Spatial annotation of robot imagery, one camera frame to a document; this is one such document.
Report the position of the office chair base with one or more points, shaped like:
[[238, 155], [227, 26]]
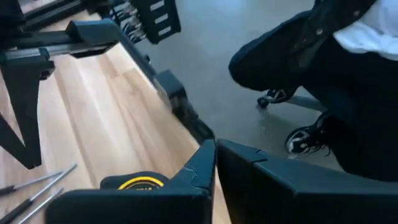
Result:
[[280, 96]]

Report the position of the person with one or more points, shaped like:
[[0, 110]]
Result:
[[342, 93]]

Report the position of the black slotted crate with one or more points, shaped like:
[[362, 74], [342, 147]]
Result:
[[158, 18]]

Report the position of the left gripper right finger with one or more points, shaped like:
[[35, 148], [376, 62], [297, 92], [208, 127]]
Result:
[[295, 199]]

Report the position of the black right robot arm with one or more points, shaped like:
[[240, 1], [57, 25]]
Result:
[[9, 18]]

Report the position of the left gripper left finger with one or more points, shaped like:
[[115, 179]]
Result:
[[130, 208]]

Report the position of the yellow black tape measure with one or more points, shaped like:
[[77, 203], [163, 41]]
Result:
[[136, 180]]

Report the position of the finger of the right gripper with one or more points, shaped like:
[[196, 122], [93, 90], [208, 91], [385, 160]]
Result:
[[9, 137], [28, 109]]

